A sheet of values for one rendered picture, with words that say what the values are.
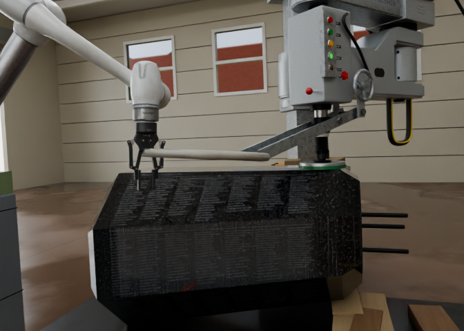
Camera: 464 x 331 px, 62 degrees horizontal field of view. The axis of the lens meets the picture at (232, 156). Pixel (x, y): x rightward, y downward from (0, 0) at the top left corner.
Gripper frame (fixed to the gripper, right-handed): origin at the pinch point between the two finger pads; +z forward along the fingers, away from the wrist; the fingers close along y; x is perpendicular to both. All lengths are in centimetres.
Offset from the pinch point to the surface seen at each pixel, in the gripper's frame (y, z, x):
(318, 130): 78, -20, 11
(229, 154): 23.2, -9.1, -21.2
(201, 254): 28, 35, 26
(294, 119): 112, -33, 89
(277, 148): 54, -11, 5
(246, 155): 29.7, -8.8, -20.2
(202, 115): 230, -97, 685
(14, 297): -46, 48, 39
